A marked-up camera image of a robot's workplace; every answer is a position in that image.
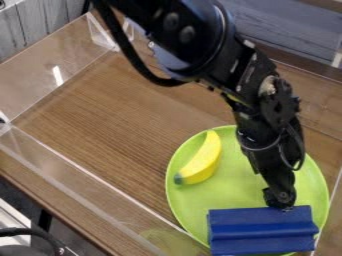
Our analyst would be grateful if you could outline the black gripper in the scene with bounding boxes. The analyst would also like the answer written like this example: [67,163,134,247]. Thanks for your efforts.
[236,126,308,212]

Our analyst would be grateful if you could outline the blue ridged block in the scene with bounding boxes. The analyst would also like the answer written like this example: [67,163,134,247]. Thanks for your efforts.
[208,205,320,256]

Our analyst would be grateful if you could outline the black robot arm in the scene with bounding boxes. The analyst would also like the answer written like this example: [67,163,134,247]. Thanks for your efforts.
[90,0,305,209]

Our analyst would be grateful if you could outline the green round plate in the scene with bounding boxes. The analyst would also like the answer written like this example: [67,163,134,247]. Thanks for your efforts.
[166,125,331,256]

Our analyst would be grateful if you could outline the yellow banana-shaped toy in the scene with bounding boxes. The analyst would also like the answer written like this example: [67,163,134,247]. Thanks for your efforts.
[174,130,224,185]

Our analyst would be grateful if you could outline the clear acrylic barrier wall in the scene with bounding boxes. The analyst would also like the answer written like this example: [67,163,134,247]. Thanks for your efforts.
[0,11,342,256]

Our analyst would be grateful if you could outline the black cable lower left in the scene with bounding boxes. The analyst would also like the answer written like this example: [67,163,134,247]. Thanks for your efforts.
[0,226,65,256]

